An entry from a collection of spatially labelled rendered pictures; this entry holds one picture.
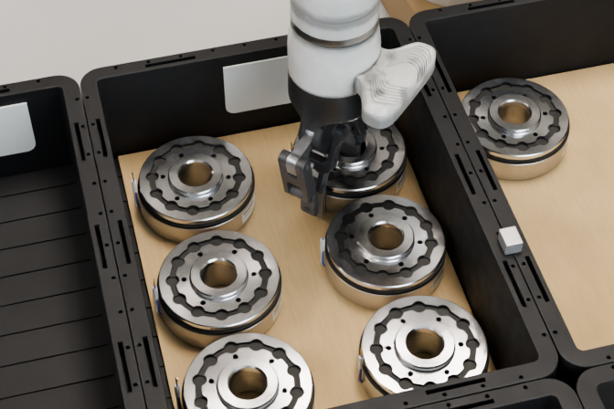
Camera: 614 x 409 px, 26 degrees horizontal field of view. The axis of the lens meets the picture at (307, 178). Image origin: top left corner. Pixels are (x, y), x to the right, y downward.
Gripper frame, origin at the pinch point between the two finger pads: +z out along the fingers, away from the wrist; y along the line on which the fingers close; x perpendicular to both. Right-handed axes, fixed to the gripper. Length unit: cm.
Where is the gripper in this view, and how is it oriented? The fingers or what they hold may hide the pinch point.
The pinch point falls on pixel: (331, 179)
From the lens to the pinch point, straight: 118.9
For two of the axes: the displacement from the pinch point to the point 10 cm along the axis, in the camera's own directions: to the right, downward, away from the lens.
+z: 0.0, 6.6, 7.5
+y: -5.2, 6.4, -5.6
